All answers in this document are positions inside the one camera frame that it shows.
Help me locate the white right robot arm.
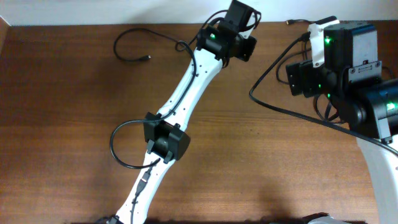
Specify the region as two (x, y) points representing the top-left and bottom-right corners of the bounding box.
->
(286, 18), (397, 223)

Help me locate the black cable with barrel plug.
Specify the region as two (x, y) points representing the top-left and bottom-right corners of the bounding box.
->
(113, 27), (187, 62)

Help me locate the black micro USB cable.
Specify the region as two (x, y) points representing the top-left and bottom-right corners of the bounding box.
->
(275, 19), (315, 85)

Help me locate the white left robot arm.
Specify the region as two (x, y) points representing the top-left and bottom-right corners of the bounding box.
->
(100, 1), (261, 223)

